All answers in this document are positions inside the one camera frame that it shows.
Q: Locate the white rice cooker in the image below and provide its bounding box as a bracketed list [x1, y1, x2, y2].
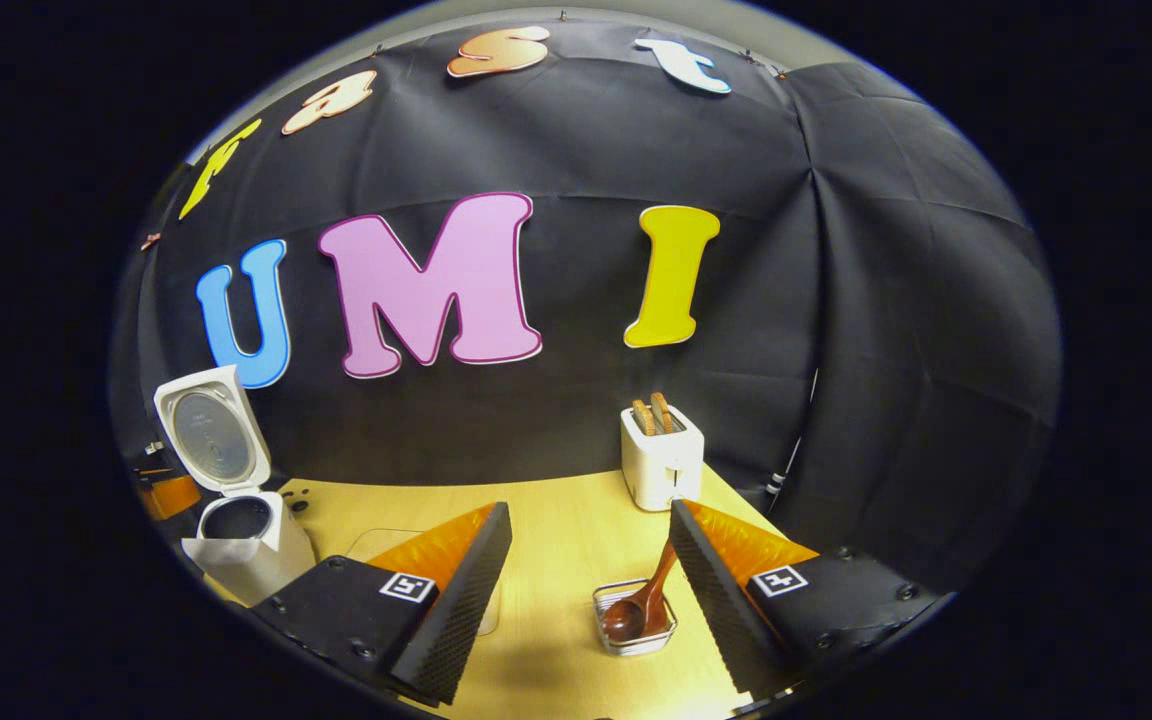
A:
[153, 365, 317, 608]

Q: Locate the brown wooden spoon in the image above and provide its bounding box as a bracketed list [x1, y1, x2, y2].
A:
[601, 540, 679, 643]

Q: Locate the white toaster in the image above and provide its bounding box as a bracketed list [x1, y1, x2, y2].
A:
[620, 403, 706, 513]

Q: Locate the black and white power cable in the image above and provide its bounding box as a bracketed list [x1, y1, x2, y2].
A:
[764, 368, 819, 498]

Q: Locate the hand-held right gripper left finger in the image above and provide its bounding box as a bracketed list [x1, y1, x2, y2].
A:
[251, 500, 514, 706]

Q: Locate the black backdrop cloth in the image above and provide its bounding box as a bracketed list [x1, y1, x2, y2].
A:
[108, 18, 1064, 601]

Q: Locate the metal wire chopstick holder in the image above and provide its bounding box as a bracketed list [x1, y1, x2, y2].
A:
[593, 580, 679, 657]

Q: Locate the clear plastic container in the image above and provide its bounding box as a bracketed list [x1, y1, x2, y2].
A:
[344, 528, 502, 637]

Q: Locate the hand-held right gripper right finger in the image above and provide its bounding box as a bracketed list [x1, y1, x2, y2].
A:
[669, 498, 942, 706]

